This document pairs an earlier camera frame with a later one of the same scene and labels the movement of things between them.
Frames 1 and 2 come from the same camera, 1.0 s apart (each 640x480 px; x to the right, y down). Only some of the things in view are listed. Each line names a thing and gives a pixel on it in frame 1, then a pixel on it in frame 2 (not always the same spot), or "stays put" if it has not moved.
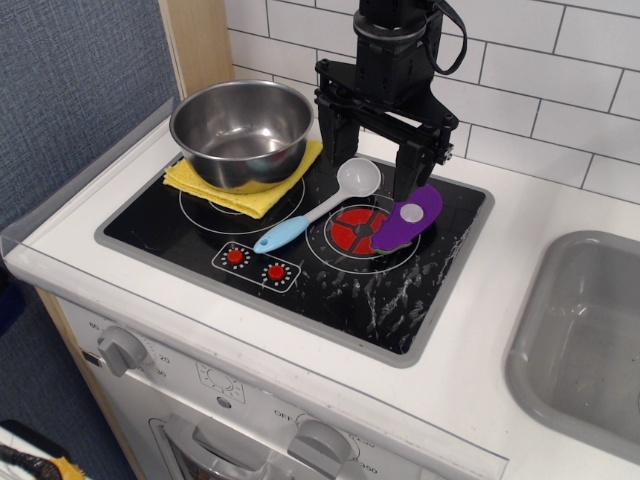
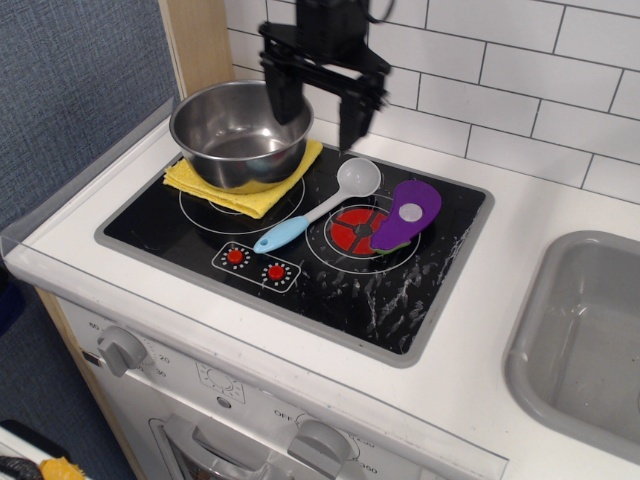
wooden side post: x=197 y=43 stays put
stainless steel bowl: x=245 y=136 stays put
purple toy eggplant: x=406 y=218 stays put
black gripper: x=390 y=90 → x=329 y=43
